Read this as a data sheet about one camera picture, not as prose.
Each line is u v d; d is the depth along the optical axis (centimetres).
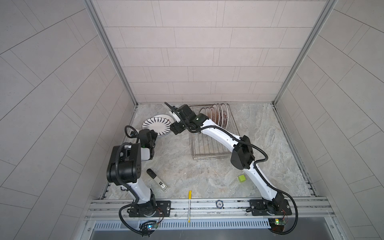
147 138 73
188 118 69
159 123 102
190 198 74
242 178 79
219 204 73
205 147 91
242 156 59
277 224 68
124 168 46
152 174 78
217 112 87
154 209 65
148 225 65
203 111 98
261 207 72
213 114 90
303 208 74
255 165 60
